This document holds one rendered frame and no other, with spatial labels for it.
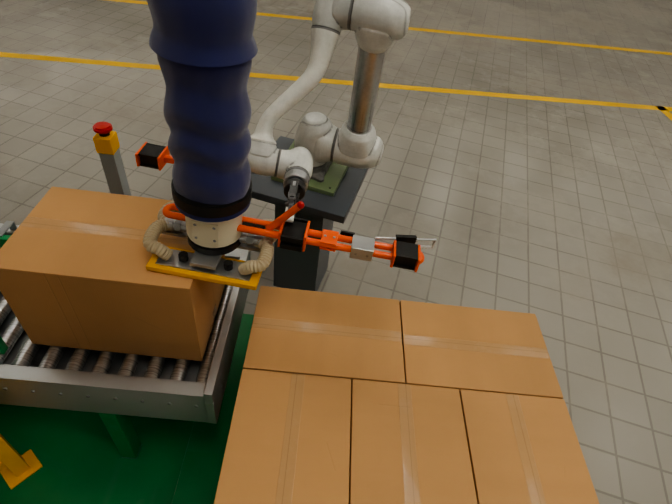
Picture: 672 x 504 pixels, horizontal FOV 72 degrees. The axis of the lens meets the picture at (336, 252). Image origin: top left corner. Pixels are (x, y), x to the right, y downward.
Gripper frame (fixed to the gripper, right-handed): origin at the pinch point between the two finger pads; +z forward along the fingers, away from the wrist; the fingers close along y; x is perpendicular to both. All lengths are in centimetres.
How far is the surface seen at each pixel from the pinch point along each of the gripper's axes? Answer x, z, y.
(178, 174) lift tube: 28.9, 10.7, -21.5
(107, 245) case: 57, 6, 12
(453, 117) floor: -129, -302, 100
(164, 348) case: 39, 20, 46
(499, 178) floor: -153, -207, 102
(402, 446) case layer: -45, 44, 53
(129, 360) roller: 52, 22, 53
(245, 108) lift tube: 11.8, 5.5, -39.8
